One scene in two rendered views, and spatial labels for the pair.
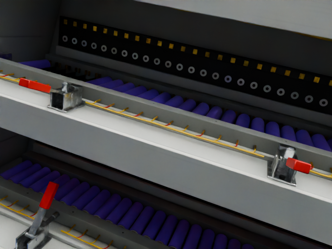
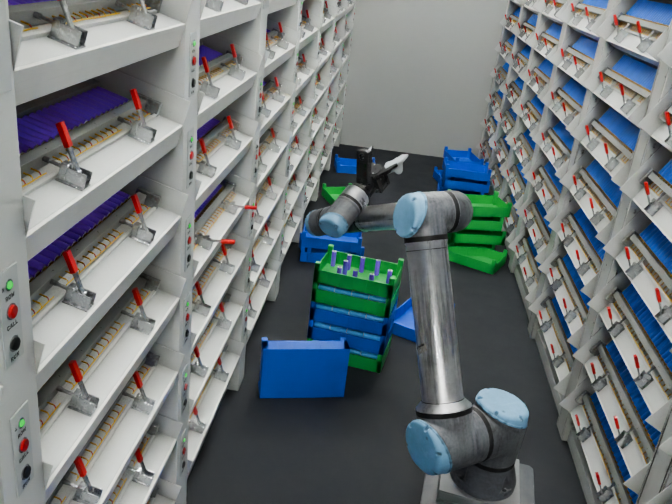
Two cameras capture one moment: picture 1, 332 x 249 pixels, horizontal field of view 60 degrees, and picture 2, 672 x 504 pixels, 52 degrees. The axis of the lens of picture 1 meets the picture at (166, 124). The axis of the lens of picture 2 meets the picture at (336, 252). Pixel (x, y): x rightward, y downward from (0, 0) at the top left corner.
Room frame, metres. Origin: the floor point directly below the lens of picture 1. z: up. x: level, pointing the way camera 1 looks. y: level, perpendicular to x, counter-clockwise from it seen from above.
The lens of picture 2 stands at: (0.33, 1.78, 1.45)
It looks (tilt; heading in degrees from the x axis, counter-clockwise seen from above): 23 degrees down; 259
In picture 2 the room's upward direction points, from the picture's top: 7 degrees clockwise
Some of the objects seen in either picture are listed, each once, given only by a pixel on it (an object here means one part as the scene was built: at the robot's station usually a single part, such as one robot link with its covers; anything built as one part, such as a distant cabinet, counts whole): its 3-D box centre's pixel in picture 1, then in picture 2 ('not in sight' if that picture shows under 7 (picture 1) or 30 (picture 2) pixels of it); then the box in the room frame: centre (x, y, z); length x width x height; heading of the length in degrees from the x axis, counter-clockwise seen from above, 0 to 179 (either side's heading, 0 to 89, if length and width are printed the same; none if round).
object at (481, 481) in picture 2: not in sight; (485, 463); (-0.46, 0.28, 0.15); 0.19 x 0.19 x 0.10
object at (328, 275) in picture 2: not in sight; (359, 270); (-0.20, -0.55, 0.36); 0.30 x 0.20 x 0.08; 157
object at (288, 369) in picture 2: not in sight; (303, 367); (0.01, -0.28, 0.10); 0.30 x 0.08 x 0.20; 2
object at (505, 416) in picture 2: not in sight; (494, 426); (-0.45, 0.29, 0.29); 0.17 x 0.15 x 0.18; 21
